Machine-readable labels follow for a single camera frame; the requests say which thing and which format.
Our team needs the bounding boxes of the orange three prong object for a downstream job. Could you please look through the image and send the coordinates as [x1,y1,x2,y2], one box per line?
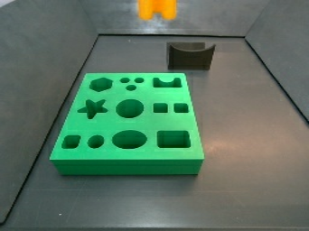
[137,0,177,20]

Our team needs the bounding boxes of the green shape sorting board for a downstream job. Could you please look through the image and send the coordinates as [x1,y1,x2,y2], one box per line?
[49,73,203,175]

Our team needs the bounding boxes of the black curved holder block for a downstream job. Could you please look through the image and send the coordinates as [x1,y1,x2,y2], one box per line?
[167,42,216,70]

